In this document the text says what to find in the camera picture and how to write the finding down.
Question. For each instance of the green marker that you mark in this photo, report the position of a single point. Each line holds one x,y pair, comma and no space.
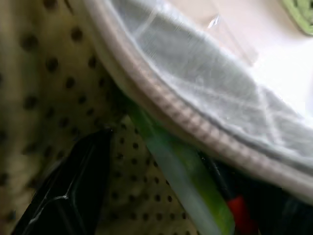
188,186

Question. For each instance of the black marker with red band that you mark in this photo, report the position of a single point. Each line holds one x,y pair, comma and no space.
238,208

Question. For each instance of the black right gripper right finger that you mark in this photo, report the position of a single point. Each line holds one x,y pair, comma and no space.
281,210

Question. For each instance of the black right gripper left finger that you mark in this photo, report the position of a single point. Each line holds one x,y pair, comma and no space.
71,186

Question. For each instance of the light green woven basket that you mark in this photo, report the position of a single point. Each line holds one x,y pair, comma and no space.
302,14

